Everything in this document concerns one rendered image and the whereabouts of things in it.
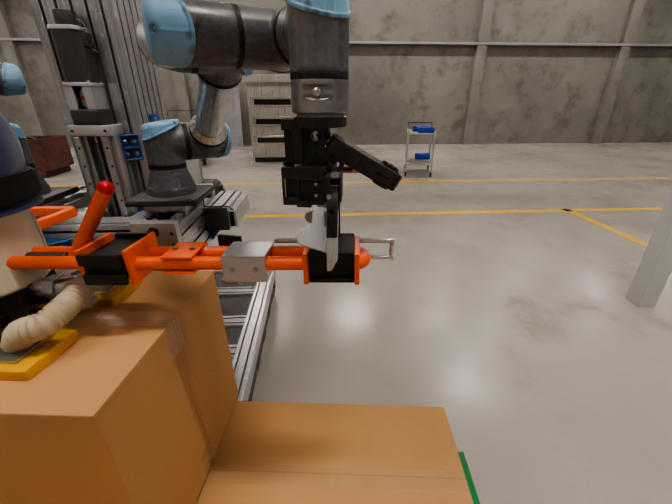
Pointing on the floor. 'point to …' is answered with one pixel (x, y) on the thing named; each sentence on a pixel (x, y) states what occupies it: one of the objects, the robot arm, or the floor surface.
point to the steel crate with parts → (50, 154)
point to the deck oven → (268, 114)
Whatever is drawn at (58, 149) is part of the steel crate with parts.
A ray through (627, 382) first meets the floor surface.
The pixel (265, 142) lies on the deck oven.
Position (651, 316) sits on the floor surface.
